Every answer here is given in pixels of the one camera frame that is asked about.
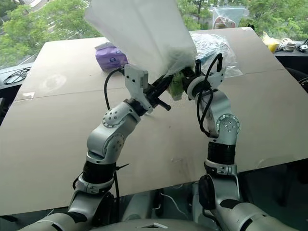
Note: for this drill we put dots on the purple tissue pack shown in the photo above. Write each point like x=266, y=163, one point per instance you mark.
x=111, y=57

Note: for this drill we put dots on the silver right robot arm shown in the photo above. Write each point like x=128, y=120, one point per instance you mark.
x=225, y=125

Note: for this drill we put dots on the clear crinkled plastic bag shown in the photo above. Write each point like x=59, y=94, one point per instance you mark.
x=216, y=48

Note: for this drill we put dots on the silver robot torso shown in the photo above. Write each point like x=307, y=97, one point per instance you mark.
x=154, y=225

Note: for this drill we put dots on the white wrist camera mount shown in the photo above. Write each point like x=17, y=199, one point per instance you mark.
x=134, y=80
x=211, y=78

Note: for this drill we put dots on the brown cardboard table cover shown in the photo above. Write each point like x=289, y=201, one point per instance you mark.
x=60, y=125

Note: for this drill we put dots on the clear bag with red contents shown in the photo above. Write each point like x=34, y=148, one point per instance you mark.
x=226, y=18

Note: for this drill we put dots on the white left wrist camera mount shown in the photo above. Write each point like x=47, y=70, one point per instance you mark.
x=134, y=80

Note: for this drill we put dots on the small black device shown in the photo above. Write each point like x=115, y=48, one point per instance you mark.
x=303, y=46

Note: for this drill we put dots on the yellow crumpled bag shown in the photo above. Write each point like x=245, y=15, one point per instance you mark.
x=270, y=42

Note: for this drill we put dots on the green and white towel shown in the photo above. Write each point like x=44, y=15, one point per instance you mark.
x=176, y=85

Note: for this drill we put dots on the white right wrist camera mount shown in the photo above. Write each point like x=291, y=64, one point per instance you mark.
x=211, y=78

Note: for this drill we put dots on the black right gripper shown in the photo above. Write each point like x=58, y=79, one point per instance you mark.
x=190, y=77

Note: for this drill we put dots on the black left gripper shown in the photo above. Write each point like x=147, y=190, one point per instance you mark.
x=154, y=97

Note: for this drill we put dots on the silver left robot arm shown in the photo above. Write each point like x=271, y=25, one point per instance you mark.
x=106, y=142

